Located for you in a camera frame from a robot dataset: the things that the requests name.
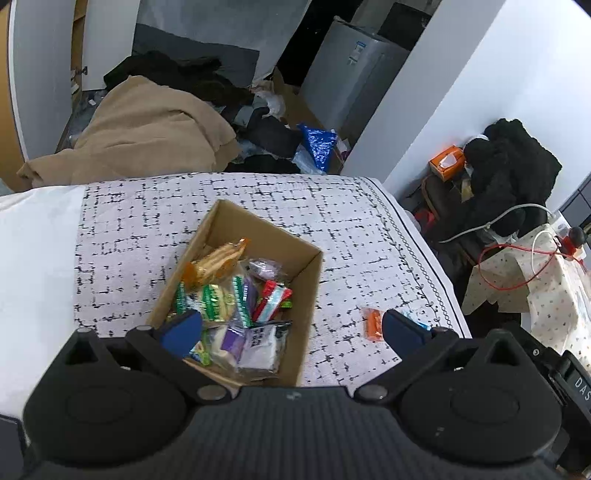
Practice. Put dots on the blue foil bag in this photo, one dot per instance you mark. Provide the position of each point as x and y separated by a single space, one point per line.
319 143

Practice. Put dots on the black clothes pile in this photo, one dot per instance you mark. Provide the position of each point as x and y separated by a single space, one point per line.
249 114

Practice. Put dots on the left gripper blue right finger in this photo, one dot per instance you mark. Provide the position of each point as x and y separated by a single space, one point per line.
402 334

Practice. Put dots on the red candy bar packet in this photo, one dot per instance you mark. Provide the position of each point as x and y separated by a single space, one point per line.
272 296

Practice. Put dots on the green snack packet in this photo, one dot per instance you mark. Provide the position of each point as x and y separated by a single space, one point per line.
201 352

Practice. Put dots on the orange snack packet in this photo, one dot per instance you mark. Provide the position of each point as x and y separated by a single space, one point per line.
373 320

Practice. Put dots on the cream dotted cloth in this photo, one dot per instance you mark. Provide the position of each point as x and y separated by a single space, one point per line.
531 276

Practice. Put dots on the black sesame cake packet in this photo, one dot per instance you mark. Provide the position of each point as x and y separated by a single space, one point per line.
263 348

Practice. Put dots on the orange tissue box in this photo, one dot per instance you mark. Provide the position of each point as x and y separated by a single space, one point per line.
448 164

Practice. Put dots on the grey small refrigerator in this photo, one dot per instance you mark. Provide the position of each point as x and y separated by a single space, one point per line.
351 74

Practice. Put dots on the cream long cake packet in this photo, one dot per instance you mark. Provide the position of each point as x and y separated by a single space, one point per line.
225 345

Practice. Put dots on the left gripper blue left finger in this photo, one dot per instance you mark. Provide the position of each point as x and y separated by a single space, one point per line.
181 333

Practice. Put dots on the tan blanket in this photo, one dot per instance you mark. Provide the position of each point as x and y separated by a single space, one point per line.
140 129

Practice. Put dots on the white wardrobe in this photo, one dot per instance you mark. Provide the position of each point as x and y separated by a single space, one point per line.
52 52

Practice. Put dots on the patterned white bed sheet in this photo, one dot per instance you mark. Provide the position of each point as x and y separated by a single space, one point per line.
99 256

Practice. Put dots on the golden biscuit packet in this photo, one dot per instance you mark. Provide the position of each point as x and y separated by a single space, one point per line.
214 265

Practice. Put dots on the purple round cake packet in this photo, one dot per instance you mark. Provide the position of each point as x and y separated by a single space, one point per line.
266 270

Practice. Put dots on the brown cardboard box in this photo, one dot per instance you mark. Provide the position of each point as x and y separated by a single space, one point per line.
302 261

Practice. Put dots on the green round cookie packet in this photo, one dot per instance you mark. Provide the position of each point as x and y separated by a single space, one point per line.
226 301

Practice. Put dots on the blue square snack packet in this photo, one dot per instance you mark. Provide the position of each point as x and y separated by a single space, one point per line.
409 315

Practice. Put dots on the black fuzzy garment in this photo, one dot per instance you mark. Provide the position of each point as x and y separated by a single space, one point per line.
513 176

